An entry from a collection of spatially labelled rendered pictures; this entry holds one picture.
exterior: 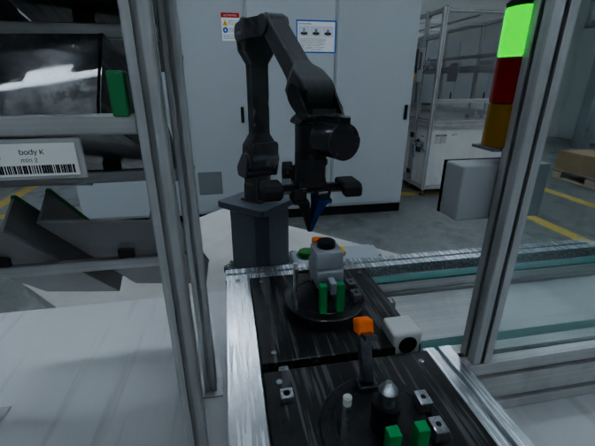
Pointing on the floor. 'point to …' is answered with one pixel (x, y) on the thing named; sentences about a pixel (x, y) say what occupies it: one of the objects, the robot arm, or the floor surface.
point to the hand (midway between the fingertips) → (309, 214)
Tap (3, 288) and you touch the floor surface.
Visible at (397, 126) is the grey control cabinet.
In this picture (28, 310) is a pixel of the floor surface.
